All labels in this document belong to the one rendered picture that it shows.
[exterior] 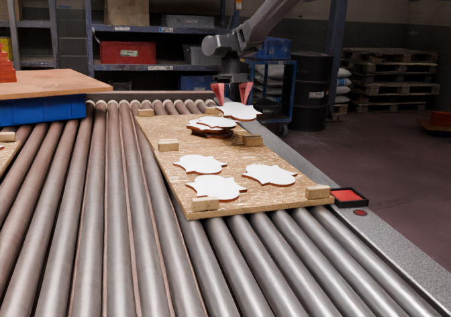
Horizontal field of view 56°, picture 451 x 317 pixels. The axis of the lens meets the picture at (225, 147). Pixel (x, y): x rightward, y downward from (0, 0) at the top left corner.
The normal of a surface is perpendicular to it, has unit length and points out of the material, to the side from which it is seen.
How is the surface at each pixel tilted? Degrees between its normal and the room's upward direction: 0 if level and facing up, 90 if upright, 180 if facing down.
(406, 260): 0
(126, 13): 89
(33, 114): 90
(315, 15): 90
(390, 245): 0
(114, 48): 90
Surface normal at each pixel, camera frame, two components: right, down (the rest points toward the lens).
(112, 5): 0.55, 0.36
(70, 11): 0.31, 0.31
